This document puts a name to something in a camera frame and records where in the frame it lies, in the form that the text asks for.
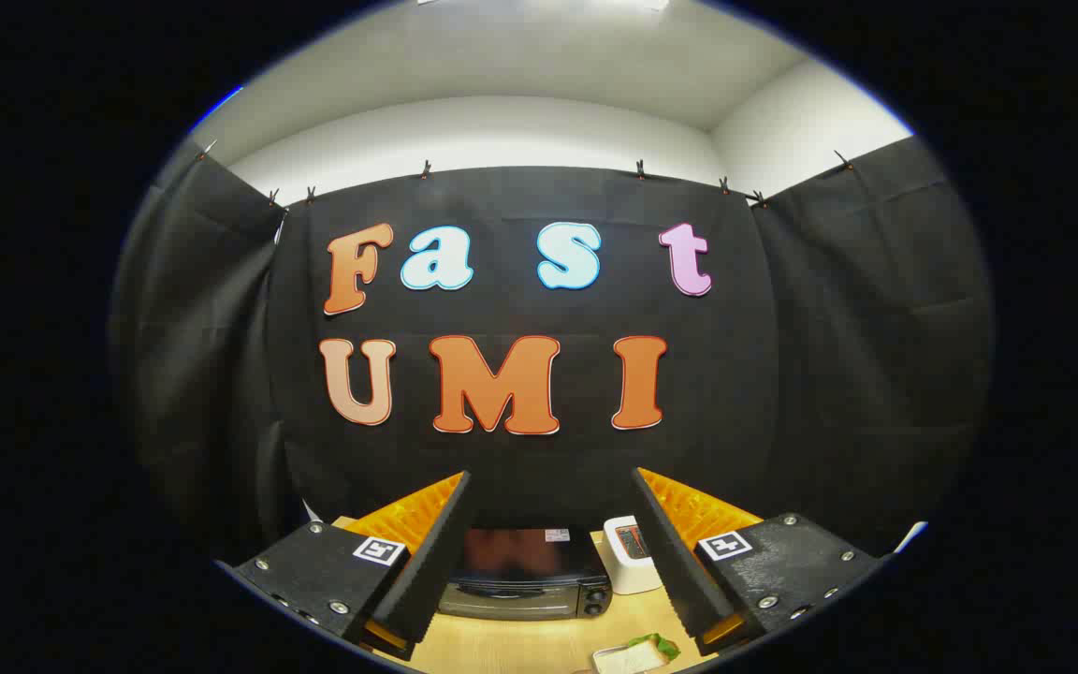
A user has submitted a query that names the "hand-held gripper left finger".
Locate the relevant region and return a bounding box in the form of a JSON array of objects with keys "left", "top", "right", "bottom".
[{"left": 218, "top": 471, "right": 474, "bottom": 662}]

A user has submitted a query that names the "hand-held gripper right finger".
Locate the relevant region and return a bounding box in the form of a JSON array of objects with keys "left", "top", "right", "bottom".
[{"left": 631, "top": 467, "right": 888, "bottom": 655}]

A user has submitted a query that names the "lettuce sandwich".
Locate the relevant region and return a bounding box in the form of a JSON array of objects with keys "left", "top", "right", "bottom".
[{"left": 626, "top": 634, "right": 682, "bottom": 667}]

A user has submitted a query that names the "black toaster oven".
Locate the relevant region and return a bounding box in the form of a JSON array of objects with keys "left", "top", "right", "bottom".
[{"left": 438, "top": 527, "right": 613, "bottom": 622}]

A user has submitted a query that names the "white pop-up toaster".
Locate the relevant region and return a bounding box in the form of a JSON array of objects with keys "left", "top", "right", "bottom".
[{"left": 592, "top": 516, "right": 663, "bottom": 595}]

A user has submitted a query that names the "white slotted tray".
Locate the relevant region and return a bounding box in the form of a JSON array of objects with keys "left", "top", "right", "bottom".
[{"left": 591, "top": 644, "right": 671, "bottom": 674}]

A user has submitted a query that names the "row of black cloth clips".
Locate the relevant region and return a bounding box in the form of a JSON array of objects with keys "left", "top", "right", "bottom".
[{"left": 197, "top": 140, "right": 853, "bottom": 209}]

